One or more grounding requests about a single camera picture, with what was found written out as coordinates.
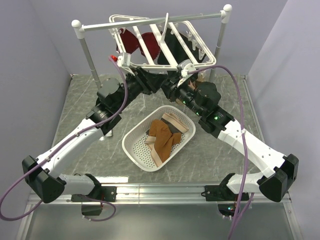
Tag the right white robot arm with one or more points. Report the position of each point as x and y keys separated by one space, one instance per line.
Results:
x=277 y=171

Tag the silver drying rack stand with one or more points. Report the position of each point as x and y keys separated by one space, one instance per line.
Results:
x=80 y=30

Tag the grey beige-banded underwear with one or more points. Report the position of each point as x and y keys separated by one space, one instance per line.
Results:
x=166 y=126

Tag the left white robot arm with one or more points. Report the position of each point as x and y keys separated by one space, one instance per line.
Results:
x=46 y=178

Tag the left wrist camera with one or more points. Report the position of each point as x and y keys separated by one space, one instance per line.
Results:
x=123 y=60

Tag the white perforated laundry basket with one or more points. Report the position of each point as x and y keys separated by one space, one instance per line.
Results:
x=134 y=145

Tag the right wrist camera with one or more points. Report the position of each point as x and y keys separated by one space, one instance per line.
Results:
x=185 y=68

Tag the white clip hanger frame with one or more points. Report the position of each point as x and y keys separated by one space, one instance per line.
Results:
x=159 y=27

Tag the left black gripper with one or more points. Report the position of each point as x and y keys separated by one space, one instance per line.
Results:
x=148 y=81

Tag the orange-brown underwear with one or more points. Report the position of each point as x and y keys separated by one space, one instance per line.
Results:
x=161 y=146

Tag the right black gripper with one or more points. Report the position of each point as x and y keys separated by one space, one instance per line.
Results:
x=170 y=88

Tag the beige argyle sock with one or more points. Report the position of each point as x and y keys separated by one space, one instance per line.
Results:
x=197 y=83

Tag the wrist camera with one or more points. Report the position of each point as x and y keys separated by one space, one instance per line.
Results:
x=185 y=68
x=123 y=60

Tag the black garment on hanger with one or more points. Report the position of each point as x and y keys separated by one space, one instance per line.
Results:
x=177 y=50

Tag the red bra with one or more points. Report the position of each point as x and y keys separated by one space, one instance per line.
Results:
x=131 y=43

